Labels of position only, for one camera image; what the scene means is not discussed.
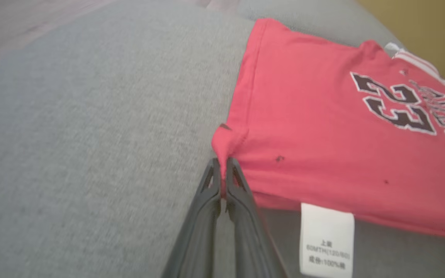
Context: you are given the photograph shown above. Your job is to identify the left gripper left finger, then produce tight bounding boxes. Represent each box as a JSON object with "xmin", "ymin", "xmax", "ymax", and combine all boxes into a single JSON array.
[{"xmin": 161, "ymin": 158, "xmax": 222, "ymax": 278}]

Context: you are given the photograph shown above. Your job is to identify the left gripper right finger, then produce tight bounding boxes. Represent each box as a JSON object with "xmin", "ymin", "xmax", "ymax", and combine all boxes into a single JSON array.
[{"xmin": 226, "ymin": 158, "xmax": 289, "ymax": 278}]

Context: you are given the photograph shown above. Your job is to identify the red basketball jersey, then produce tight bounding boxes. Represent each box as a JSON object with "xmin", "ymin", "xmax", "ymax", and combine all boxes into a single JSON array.
[{"xmin": 211, "ymin": 17, "xmax": 445, "ymax": 278}]

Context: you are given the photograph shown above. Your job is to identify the grey sofa section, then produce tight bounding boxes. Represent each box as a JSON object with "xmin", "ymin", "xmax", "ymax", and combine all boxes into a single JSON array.
[{"xmin": 238, "ymin": 0, "xmax": 403, "ymax": 49}]

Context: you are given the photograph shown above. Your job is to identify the yellow sofa section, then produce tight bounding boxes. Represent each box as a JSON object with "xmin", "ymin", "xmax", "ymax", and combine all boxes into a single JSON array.
[{"xmin": 356, "ymin": 0, "xmax": 445, "ymax": 83}]

